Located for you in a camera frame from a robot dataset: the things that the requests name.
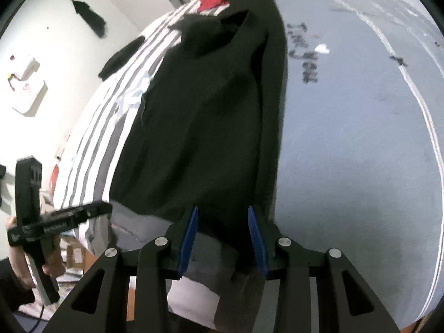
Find bed with striped star sheet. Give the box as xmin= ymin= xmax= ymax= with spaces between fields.
xmin=52 ymin=0 xmax=444 ymax=333

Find folded black garment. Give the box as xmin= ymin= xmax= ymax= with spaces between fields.
xmin=98 ymin=36 xmax=145 ymax=80

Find black pants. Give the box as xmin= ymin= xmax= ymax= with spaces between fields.
xmin=109 ymin=0 xmax=289 ymax=333

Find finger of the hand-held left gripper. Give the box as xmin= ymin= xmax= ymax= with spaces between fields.
xmin=82 ymin=200 xmax=113 ymax=220

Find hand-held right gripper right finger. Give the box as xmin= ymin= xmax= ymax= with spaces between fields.
xmin=247 ymin=206 xmax=399 ymax=333

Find black hanging garment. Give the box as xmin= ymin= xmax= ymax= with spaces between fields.
xmin=71 ymin=0 xmax=106 ymax=39

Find white door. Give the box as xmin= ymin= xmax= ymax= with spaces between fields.
xmin=87 ymin=0 xmax=195 ymax=32

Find person's left hand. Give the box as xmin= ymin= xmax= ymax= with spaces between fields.
xmin=6 ymin=217 xmax=66 ymax=287

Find white tote bag red print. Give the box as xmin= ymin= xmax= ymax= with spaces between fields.
xmin=12 ymin=76 xmax=47 ymax=115

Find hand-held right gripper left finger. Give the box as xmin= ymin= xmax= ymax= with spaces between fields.
xmin=43 ymin=205 xmax=199 ymax=333

